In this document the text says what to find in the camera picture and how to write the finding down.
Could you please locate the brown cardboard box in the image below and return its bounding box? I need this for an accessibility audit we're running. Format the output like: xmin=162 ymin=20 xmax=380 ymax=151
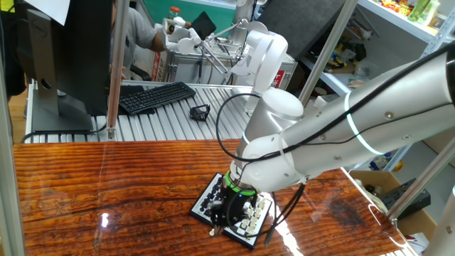
xmin=350 ymin=169 xmax=438 ymax=256

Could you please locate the black monitor with stand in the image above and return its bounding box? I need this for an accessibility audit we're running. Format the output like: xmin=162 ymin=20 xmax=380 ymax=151
xmin=14 ymin=0 xmax=114 ymax=134

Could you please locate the dark grey foam panel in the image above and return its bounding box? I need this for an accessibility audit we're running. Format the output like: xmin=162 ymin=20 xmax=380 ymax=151
xmin=258 ymin=0 xmax=348 ymax=60

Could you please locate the person in grey shirt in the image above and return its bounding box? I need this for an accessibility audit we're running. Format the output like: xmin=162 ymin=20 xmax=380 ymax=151
xmin=120 ymin=0 xmax=157 ymax=81

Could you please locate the green plastic bottle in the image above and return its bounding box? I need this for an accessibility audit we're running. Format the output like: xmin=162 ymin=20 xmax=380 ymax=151
xmin=407 ymin=0 xmax=432 ymax=22

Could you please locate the small black clip object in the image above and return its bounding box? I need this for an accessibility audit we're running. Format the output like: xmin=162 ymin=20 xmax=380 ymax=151
xmin=188 ymin=103 xmax=211 ymax=122

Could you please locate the red white printed box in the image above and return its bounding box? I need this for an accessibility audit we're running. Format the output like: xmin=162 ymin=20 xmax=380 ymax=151
xmin=151 ymin=52 xmax=167 ymax=82

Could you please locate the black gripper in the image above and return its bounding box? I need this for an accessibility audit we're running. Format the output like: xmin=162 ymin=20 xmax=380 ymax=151
xmin=209 ymin=186 xmax=257 ymax=234

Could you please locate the white red paper packet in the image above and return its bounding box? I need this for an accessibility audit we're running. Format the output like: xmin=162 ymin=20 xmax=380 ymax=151
xmin=407 ymin=231 xmax=430 ymax=252

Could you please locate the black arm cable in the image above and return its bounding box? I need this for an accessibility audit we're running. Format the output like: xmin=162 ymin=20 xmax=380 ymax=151
xmin=215 ymin=42 xmax=455 ymax=248

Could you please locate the black plastic device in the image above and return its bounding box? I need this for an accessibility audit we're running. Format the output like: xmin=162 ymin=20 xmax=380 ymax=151
xmin=380 ymin=177 xmax=432 ymax=220

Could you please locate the blue plastic bag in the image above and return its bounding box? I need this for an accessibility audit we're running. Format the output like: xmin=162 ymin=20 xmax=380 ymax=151
xmin=369 ymin=156 xmax=394 ymax=171

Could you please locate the aluminium frame post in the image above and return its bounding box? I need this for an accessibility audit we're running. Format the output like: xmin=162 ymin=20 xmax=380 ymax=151
xmin=105 ymin=0 xmax=131 ymax=142
xmin=385 ymin=137 xmax=455 ymax=224
xmin=297 ymin=0 xmax=360 ymax=107
xmin=0 ymin=60 xmax=26 ymax=256

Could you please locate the black white chessboard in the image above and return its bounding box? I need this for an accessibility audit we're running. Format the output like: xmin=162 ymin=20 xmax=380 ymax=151
xmin=188 ymin=172 xmax=273 ymax=250

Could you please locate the silver aluminium flight case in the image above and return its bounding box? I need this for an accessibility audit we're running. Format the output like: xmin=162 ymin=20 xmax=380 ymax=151
xmin=165 ymin=49 xmax=298 ymax=88

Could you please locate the white haptic control device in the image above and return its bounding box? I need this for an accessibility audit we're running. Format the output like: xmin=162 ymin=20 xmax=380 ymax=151
xmin=154 ymin=16 xmax=289 ymax=114

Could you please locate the silver background robot column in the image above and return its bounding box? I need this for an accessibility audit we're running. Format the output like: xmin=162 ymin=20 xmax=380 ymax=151
xmin=232 ymin=0 xmax=257 ymax=36

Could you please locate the black tablet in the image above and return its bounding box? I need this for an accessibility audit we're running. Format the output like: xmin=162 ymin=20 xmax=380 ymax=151
xmin=190 ymin=11 xmax=218 ymax=41

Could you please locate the pale green bottle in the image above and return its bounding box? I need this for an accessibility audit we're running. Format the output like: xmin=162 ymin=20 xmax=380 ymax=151
xmin=419 ymin=0 xmax=441 ymax=26

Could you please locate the bare person forearm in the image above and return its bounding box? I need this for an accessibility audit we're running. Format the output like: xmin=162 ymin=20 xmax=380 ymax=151
xmin=149 ymin=31 xmax=166 ymax=53

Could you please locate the black monitor cable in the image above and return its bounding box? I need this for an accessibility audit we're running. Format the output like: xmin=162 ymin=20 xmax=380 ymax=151
xmin=21 ymin=120 xmax=108 ymax=144

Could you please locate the white metal shelf rack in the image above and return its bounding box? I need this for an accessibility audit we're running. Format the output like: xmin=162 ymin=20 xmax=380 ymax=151
xmin=298 ymin=0 xmax=455 ymax=171

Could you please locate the colourful toy pile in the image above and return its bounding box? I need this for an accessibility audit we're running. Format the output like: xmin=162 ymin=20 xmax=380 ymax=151
xmin=379 ymin=0 xmax=410 ymax=17

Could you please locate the black keyboard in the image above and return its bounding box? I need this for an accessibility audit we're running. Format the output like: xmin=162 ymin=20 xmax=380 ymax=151
xmin=118 ymin=81 xmax=197 ymax=116

